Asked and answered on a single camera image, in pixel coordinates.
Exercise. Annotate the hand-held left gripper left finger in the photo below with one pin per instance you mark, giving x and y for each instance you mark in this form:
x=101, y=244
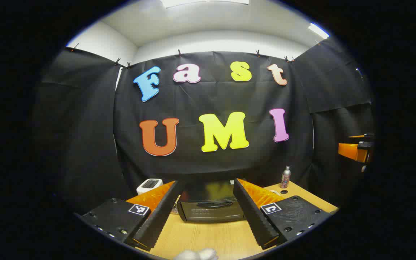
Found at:
x=159, y=216

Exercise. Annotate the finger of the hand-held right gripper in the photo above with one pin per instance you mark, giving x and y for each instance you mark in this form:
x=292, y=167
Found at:
x=352, y=151
x=368, y=137

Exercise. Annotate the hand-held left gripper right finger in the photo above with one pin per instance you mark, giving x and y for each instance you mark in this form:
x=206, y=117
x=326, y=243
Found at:
x=253, y=216

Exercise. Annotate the black electric oven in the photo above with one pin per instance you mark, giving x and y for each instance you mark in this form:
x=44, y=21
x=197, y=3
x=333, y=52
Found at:
x=208, y=211

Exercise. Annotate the white toaster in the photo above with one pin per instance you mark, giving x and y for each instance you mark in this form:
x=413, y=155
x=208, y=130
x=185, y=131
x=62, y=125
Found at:
x=149, y=185

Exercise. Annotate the silver spray bottle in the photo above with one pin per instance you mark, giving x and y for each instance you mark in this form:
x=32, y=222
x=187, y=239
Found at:
x=285, y=178

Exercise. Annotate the ceiling light panel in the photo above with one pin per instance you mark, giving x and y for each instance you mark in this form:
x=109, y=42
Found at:
x=204, y=2
x=318, y=30

